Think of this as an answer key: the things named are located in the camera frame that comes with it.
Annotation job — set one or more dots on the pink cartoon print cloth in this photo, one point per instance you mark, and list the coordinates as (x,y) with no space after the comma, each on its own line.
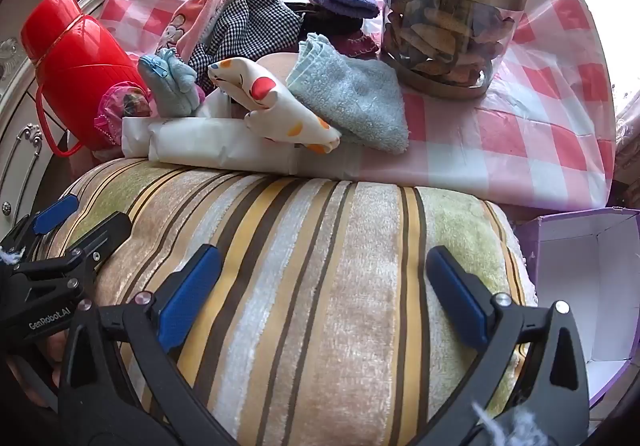
(192,21)

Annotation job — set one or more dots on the glass jar with metal lid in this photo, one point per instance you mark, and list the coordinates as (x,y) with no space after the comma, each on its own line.
(450,36)

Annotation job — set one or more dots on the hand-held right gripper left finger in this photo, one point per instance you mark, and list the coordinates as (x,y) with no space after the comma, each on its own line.
(190,296)

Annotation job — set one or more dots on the striped velvet cushion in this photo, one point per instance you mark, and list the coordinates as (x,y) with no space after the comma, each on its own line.
(325,276)

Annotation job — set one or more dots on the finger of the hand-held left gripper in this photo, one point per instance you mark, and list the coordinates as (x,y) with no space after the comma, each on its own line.
(107,233)
(55,215)

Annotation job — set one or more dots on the red thermos bottle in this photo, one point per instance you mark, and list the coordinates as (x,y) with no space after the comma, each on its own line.
(75,56)

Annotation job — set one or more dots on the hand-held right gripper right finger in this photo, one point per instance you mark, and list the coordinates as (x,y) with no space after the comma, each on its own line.
(457,298)

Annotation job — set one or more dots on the pink round pouch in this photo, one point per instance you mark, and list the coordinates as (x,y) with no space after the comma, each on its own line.
(117,106)

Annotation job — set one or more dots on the purple knitted cloth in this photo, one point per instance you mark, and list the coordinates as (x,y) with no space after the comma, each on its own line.
(345,1)

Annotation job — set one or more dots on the red checked plastic tablecloth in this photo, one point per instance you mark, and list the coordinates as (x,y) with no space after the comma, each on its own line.
(500,136)

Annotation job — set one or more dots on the black white houndstooth cloth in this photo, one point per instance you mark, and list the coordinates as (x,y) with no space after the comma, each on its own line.
(255,21)

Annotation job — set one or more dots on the white fruit print pouch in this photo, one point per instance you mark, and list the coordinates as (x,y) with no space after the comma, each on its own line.
(270,101)

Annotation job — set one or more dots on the person's left hand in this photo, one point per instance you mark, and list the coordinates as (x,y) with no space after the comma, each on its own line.
(35,376)

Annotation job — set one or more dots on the light blue towel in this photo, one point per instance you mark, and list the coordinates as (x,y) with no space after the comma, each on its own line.
(360,101)

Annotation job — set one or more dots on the white lace curtain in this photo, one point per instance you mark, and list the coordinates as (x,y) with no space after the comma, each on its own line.
(627,126)

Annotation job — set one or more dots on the purple cardboard box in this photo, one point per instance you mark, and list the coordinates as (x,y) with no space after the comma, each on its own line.
(575,266)

